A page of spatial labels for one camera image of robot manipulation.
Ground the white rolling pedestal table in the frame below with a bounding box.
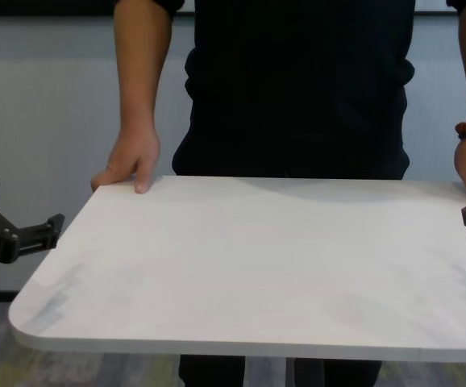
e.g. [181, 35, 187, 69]
[8, 175, 466, 387]

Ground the person's right forearm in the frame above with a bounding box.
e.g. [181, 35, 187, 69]
[114, 0, 171, 134]

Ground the person's right hand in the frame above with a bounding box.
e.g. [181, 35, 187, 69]
[90, 127, 161, 194]

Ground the black framed glass whiteboard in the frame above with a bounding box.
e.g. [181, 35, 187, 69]
[0, 0, 115, 17]

